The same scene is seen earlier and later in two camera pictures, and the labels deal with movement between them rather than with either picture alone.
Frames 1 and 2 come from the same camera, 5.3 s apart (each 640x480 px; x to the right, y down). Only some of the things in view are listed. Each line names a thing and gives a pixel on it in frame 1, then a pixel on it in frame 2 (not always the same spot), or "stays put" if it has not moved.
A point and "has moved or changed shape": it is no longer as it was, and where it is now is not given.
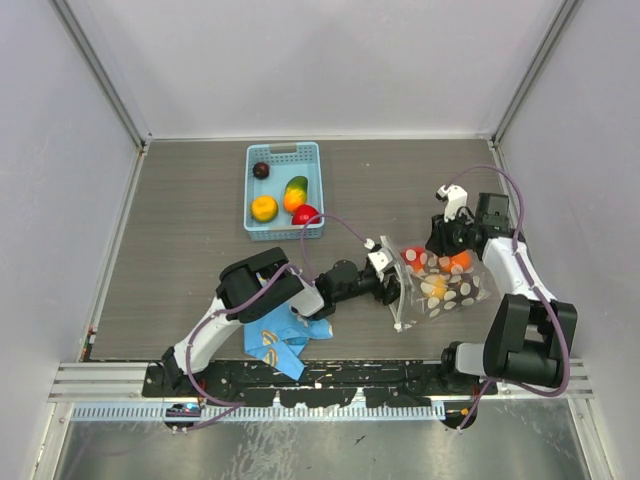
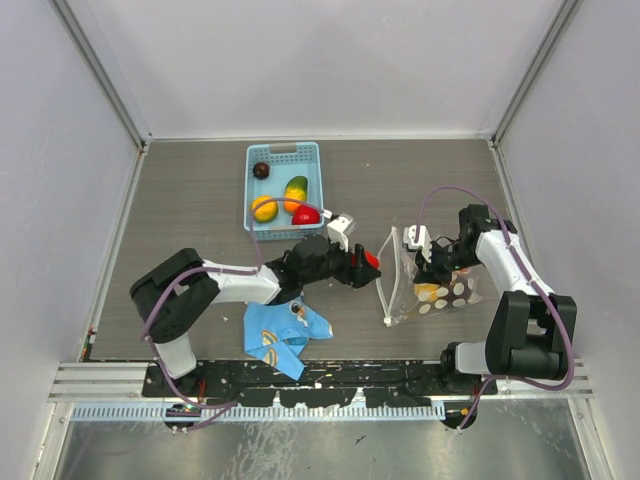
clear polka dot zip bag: [428, 287] has moved or changed shape
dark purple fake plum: [261, 170] stays put
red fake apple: [303, 213] stays put
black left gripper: [388, 291] -> [352, 275]
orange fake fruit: [295, 192] stays put
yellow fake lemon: [264, 209] stays put
